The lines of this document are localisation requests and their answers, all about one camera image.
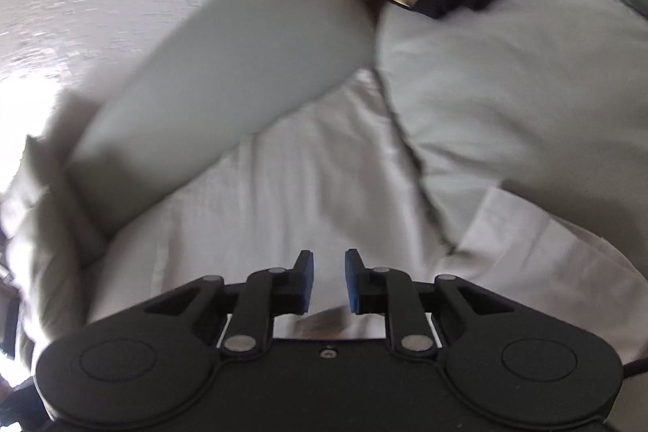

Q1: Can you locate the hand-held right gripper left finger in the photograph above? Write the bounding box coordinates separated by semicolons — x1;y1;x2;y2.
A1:
144;250;315;356

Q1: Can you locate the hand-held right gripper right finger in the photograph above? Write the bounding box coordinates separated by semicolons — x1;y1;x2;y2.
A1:
344;249;514;356

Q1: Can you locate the light grey sweatshirt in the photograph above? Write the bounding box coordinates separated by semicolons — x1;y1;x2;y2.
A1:
109;70;648;364

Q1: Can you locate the grey fabric sofa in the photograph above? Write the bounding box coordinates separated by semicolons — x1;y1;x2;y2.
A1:
15;0;648;362

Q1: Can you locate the beige cushion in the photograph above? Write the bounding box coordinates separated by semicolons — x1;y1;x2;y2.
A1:
0;98;107;347

